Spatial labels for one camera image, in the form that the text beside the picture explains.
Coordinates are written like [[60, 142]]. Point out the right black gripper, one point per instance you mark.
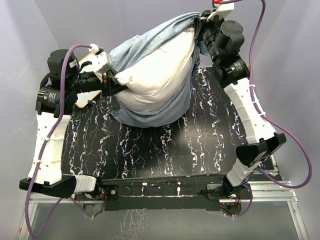
[[202, 23]]

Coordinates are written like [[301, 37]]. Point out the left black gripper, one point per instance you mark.
[[110, 84]]

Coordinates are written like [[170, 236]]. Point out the blue fish print pillowcase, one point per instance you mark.
[[133, 50]]

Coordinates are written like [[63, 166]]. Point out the white pillow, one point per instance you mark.
[[158, 76]]

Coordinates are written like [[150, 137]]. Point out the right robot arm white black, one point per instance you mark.
[[223, 40]]

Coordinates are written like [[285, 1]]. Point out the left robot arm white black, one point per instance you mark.
[[58, 92]]

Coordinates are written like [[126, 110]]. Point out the white board orange edge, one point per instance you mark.
[[83, 98]]

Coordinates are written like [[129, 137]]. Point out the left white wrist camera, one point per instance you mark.
[[100, 60]]

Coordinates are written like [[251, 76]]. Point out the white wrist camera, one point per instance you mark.
[[221, 8], [100, 60]]

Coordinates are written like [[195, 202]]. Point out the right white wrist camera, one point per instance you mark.
[[221, 8]]

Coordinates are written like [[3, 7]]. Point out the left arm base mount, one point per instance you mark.
[[95, 196]]

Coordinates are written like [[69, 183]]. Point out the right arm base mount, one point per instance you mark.
[[222, 196]]

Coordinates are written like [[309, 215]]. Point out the aluminium frame rail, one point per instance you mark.
[[159, 172]]

